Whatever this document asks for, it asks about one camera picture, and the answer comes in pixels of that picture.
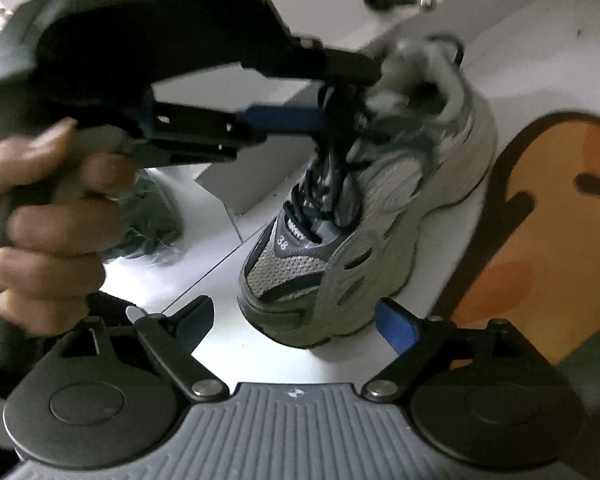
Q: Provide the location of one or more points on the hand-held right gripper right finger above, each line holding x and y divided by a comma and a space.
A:
395, 322

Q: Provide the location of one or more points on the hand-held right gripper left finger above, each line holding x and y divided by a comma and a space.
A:
197, 317

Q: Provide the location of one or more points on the orange cartoon floor mat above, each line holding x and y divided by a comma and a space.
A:
555, 260

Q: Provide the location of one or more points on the grey blue running sneaker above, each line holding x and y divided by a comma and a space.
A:
380, 200

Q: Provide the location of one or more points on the dark plastic bag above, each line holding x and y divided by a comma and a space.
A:
150, 220

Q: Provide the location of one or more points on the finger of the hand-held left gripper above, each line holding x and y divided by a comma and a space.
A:
340, 67
285, 119

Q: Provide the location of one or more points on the person's left hand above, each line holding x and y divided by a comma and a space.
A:
50, 260

